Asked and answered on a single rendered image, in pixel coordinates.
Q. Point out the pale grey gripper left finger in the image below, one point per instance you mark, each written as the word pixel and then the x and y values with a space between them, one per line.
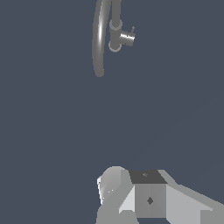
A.
pixel 112 186

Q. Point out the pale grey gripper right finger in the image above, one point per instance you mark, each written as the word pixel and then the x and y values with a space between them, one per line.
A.
pixel 151 201

